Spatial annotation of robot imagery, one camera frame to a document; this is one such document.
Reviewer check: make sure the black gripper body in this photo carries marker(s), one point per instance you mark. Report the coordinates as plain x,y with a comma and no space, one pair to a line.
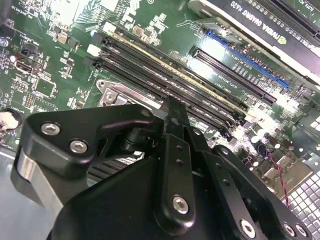
112,212

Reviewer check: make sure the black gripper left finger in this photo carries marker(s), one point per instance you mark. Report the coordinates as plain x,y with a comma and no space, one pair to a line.
57,148

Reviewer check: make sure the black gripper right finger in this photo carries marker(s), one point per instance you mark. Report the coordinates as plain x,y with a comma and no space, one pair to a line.
222,175

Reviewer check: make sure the metal socket cover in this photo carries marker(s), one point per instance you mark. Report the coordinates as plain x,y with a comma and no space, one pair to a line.
140,97

